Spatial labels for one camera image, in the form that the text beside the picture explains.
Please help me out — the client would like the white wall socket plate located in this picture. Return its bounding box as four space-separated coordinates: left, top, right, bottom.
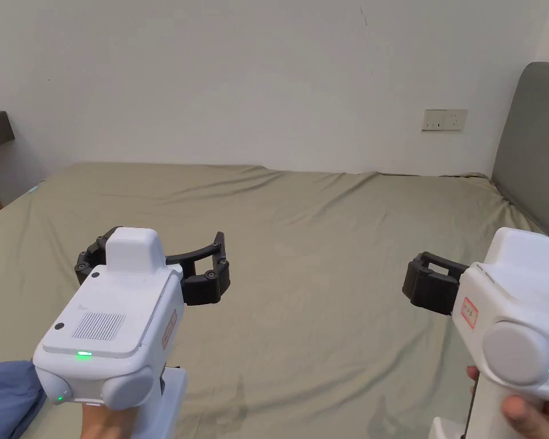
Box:
421 109 469 133

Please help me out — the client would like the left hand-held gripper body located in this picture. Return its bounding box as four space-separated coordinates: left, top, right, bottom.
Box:
33 227 188 439

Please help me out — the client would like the person's right hand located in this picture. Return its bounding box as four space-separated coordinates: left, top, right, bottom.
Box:
466 365 549 439

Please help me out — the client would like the person's left hand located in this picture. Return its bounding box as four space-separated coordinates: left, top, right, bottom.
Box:
79 404 141 439

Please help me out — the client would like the grey-green padded headboard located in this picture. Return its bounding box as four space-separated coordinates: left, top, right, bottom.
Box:
491 61 549 253

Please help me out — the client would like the bed with pale green sheet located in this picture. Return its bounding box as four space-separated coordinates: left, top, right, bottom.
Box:
0 162 549 439

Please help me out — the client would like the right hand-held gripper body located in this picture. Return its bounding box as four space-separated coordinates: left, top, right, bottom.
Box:
432 227 549 439

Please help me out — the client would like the blue garment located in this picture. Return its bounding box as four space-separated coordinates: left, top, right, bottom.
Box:
0 360 49 439

